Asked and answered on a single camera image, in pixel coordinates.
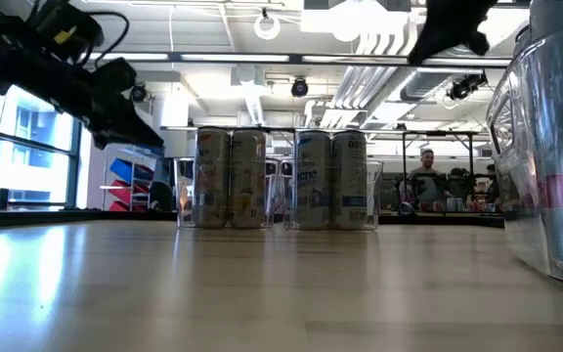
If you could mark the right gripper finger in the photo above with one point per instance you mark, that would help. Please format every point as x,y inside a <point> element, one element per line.
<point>428,46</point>

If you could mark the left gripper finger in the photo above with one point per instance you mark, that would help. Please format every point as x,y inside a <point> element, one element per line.
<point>120,122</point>

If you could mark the clear plastic bin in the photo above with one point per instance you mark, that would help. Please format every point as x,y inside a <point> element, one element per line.
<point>374,195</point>
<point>186,195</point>
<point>506,195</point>

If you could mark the black ceiling spotlight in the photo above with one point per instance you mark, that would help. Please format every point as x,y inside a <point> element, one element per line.
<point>464,87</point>
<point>299,88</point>
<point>138,93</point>

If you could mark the grey ceiling fixture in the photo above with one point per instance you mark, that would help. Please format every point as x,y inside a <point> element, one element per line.
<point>316,4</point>
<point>394,5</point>

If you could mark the yellow label tag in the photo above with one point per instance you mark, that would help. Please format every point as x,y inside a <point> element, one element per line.
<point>65,35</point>

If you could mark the shelf with blue red bins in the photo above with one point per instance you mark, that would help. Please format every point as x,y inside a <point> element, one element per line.
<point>130,188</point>

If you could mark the white ceiling pipes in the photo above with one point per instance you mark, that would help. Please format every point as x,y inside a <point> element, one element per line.
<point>359,88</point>

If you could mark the large window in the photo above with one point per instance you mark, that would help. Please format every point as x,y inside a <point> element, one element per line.
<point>32,161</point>

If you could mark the person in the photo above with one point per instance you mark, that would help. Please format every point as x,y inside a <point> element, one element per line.
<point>491,173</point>
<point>427,163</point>

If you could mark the small black box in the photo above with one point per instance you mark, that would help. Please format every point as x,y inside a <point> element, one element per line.
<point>3,199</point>

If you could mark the grey overhead beam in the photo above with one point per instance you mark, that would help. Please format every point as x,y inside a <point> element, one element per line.
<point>242,57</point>

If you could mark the grey ventilation duct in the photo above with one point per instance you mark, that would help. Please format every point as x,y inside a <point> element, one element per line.
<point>423,85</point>

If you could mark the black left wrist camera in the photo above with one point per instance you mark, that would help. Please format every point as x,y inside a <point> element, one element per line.
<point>71,24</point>

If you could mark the black background metal frame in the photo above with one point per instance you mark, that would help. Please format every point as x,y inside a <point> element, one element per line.
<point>438,133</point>

